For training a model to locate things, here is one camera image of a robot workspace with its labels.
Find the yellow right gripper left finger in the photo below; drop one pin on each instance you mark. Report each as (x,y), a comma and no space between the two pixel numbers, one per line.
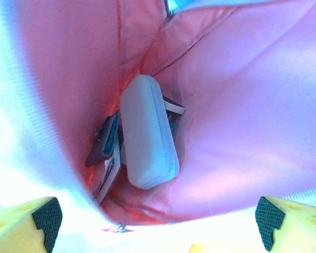
(15,226)

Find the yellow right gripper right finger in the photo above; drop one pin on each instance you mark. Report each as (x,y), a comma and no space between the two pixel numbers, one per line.
(300,226)

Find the small grey notebook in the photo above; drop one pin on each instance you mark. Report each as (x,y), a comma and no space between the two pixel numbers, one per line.
(109,176)

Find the pink backpack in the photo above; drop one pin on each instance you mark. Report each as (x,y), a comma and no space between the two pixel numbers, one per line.
(252,118)

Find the grey blue stapler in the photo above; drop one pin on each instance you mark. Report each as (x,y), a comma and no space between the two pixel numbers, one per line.
(105,142)

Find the pale green pencil case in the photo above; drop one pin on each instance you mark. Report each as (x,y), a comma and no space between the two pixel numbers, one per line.
(144,131)

